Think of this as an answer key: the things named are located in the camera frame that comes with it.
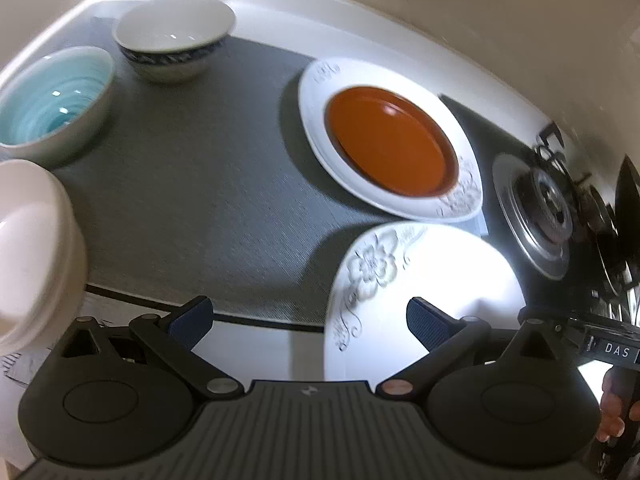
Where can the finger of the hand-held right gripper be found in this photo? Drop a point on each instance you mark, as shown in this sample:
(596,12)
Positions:
(542,317)

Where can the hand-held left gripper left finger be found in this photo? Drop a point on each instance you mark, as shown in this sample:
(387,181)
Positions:
(192,321)

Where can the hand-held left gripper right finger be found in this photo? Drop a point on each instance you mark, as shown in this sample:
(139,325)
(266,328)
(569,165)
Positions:
(425,324)

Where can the white floral plate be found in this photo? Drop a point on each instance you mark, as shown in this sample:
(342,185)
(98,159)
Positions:
(312,105)
(450,270)

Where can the plain white bowl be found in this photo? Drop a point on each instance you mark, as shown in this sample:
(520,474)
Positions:
(35,260)

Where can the orange plate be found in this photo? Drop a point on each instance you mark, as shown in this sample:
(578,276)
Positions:
(390,140)

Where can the teal swirl bowl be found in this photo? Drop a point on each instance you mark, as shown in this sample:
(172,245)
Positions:
(55,105)

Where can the white bowl with blue band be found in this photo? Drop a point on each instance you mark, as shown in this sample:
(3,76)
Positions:
(172,35)

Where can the person's right hand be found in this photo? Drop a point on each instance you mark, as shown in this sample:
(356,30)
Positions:
(611,410)

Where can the silver gas burner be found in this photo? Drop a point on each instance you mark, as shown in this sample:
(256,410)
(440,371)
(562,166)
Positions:
(537,210)

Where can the grey textured mat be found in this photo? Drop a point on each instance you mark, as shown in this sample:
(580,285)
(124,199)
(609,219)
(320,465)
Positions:
(200,200)

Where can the black stove pot grate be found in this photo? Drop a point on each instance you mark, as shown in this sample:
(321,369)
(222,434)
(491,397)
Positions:
(552,147)

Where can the black gas stove top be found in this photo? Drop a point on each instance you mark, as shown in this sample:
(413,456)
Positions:
(480,130)

